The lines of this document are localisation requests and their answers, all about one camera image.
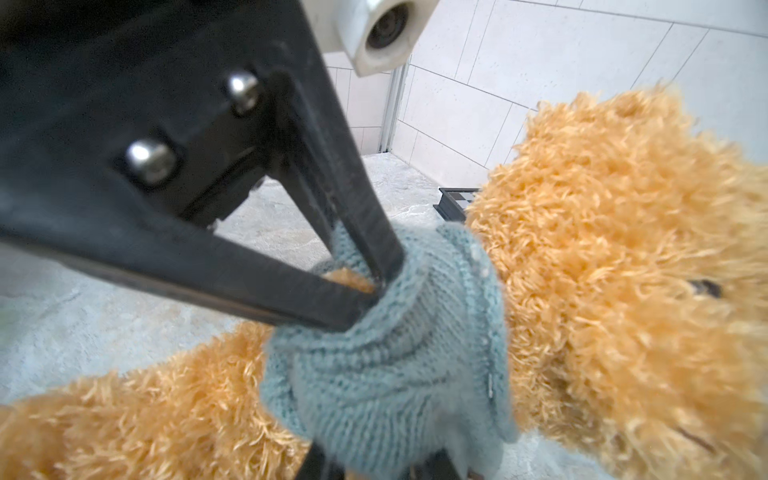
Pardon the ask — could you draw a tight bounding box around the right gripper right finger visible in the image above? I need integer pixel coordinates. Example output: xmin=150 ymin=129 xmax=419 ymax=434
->
xmin=410 ymin=450 xmax=461 ymax=480

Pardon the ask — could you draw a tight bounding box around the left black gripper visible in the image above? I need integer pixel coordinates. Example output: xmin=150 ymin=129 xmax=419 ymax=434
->
xmin=1 ymin=1 xmax=405 ymax=331

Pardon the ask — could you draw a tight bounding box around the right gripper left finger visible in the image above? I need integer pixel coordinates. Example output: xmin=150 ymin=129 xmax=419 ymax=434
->
xmin=294 ymin=443 xmax=346 ymax=480

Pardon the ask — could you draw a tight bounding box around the grey-green teddy sweater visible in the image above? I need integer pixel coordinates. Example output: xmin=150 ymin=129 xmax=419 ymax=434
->
xmin=259 ymin=222 xmax=518 ymax=479

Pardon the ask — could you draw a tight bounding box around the tan teddy bear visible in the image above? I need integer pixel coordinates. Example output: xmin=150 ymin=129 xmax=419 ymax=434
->
xmin=1 ymin=89 xmax=767 ymax=479

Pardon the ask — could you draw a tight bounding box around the folded black white chessboard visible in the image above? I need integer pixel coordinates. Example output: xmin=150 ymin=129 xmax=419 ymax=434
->
xmin=433 ymin=187 xmax=479 ymax=223

